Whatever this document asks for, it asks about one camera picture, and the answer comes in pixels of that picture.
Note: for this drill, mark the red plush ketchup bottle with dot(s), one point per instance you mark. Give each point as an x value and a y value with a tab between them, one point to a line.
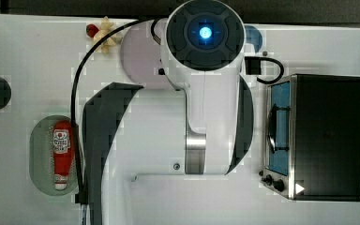
63	153

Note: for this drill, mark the black toaster oven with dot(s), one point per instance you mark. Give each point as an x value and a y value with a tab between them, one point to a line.
312	138

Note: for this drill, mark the lavender round plate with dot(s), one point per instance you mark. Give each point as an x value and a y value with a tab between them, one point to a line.
140	57

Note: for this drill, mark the blue bowl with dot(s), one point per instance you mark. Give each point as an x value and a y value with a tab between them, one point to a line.
254	37

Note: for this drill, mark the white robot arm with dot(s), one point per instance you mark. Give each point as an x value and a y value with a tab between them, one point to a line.
202	125

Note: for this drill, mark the red plush strawberry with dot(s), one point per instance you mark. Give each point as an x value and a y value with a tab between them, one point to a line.
91	30

